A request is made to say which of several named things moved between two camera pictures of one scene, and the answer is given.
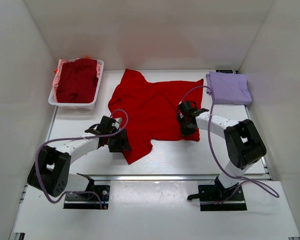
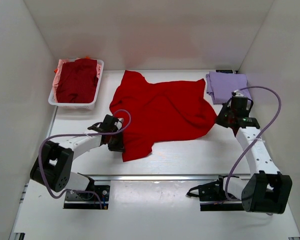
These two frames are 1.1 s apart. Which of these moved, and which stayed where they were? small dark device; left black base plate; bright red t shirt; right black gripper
Moved: right black gripper
Stayed: left black base plate; bright red t shirt; small dark device
